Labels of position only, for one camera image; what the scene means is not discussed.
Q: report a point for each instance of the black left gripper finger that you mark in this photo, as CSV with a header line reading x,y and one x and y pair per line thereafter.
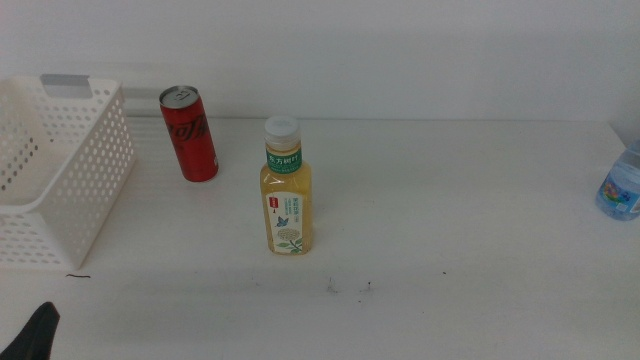
x,y
32,335

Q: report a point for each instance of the red cola can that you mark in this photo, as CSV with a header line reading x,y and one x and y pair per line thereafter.
x,y
192,145

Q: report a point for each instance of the yellow tea bottle white cap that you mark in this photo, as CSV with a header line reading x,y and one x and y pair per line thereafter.
x,y
286,200

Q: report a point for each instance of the clear water bottle blue cap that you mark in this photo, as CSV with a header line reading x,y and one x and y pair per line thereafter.
x,y
622,190

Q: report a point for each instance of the thin dark thread scrap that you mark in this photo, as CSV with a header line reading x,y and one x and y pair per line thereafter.
x,y
80,276

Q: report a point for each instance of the white perforated plastic basket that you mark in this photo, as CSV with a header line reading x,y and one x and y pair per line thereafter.
x,y
85,200

